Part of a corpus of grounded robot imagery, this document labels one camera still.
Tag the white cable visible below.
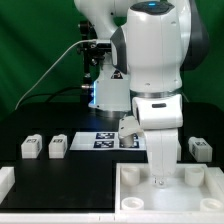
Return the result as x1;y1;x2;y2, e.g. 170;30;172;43
14;39;98;111

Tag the white square tabletop part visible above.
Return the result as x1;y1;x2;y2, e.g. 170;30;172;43
115;163;224;214

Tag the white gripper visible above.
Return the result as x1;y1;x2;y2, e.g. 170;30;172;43
132;94;183;188

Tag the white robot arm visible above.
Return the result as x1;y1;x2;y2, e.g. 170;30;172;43
74;0;208;187

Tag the white sheet with tags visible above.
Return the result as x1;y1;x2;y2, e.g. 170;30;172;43
70;132;146;151

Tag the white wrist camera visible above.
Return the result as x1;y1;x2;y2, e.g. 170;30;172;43
118;116;143;148

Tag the black cable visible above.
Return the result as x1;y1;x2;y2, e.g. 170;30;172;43
19;87;84;107

